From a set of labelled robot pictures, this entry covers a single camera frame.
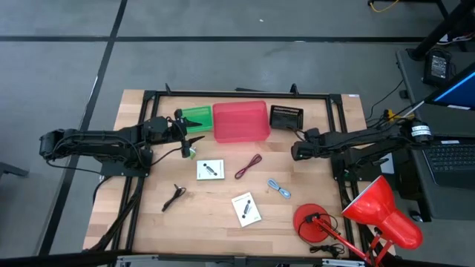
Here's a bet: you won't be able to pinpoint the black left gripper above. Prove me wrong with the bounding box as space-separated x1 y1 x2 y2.
146 108 206 159

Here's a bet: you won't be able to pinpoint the computer monitor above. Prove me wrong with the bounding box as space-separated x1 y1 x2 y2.
425 61 475 111

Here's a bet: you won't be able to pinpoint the dark grey desk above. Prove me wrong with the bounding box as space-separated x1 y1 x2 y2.
395 47 475 223

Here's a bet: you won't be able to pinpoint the light blue cable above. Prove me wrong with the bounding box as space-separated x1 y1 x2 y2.
266 178 292 200

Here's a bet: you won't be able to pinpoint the person's shoe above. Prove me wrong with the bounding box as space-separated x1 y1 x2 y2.
439 31 461 45

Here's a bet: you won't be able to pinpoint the dark grey furniture leg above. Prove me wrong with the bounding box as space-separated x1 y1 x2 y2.
0 162 30 179

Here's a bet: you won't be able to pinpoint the silver aluminium post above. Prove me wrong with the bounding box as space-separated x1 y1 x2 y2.
321 258 367 267
115 254 160 267

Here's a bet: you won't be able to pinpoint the black power adapter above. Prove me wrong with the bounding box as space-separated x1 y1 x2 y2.
422 50 453 88

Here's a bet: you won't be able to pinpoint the black cable bundle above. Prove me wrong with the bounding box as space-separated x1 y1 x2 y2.
88 177 145 253

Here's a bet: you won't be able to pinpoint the black diagonal stand leg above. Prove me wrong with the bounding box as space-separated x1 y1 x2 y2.
407 0 475 62

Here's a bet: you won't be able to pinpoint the white card reader booklet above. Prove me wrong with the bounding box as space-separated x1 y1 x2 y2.
195 159 226 182
231 191 263 228

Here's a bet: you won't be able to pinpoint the green plastic basket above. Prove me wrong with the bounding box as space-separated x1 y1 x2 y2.
180 105 214 134

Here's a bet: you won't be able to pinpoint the red translucent plastic bin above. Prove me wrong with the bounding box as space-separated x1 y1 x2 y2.
212 99 272 144

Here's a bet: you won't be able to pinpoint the black floor cables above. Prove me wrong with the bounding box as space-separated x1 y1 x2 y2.
365 79 405 129

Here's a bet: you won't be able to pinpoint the black plastic basket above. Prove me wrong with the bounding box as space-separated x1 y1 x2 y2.
269 104 305 131

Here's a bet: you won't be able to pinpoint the red desk lamp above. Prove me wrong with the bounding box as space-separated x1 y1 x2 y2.
292 174 424 267

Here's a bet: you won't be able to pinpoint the red black cable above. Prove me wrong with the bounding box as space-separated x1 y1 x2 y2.
234 153 263 180

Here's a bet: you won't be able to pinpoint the yellow floor cable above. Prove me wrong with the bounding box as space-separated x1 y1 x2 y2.
369 0 400 13

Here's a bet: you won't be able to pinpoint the yellow cable plug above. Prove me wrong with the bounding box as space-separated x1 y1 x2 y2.
384 109 415 122

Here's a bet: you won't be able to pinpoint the black lamp cord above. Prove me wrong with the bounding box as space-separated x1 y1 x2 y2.
309 243 346 260

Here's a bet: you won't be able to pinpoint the black aluminium table frame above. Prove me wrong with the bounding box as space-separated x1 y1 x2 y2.
85 83 372 267

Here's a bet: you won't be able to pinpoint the black laptop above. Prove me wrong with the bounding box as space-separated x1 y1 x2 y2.
421 139 475 190

